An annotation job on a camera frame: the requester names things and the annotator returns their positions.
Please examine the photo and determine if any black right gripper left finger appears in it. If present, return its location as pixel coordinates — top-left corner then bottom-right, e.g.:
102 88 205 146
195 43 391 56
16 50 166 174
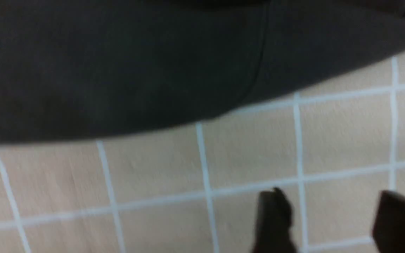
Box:
252 187 298 253

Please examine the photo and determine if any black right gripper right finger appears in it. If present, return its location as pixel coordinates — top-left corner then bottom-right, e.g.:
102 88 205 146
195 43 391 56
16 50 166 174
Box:
372 190 405 253

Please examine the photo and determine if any dark gray long-sleeve shirt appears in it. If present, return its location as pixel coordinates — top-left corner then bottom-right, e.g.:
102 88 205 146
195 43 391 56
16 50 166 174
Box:
0 0 405 145

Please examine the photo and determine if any beige checkered tablecloth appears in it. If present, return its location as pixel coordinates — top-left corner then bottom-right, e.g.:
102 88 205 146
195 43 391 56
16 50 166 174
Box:
0 53 405 253

